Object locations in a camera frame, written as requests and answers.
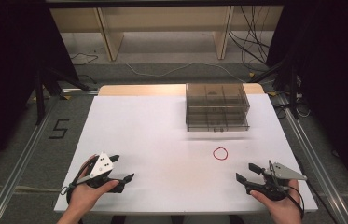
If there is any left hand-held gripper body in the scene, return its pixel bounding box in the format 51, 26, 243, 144
76, 151, 126, 194

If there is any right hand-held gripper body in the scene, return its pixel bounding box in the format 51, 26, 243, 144
244, 160, 308, 202

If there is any person's right hand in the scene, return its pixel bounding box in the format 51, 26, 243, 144
249, 178, 304, 224

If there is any person's left hand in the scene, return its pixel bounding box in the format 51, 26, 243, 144
65, 154, 120, 217

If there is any red rubber band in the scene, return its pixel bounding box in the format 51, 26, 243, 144
212, 146, 230, 161

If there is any clear plastic drawer box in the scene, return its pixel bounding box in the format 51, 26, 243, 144
185, 82, 251, 133

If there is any black stand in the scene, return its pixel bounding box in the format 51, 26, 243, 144
33, 60, 93, 126
251, 50, 301, 119

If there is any dark curtain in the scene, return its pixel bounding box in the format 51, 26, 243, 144
266, 0, 348, 195
0, 0, 81, 185

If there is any light wooden shelf unit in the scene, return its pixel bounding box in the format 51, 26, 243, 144
49, 5, 285, 63

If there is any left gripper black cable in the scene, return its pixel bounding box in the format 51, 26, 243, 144
59, 155, 96, 204

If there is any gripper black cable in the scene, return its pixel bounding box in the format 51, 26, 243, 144
268, 160, 306, 219
59, 155, 96, 204

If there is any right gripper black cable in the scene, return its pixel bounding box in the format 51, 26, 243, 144
268, 160, 306, 219

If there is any aluminium floor rail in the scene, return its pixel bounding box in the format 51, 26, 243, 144
276, 92, 348, 224
0, 99, 58, 224

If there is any thin black floor cable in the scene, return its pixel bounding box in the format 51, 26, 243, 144
69, 51, 100, 85

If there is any bundle of black cables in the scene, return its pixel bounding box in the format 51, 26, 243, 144
228, 5, 271, 67

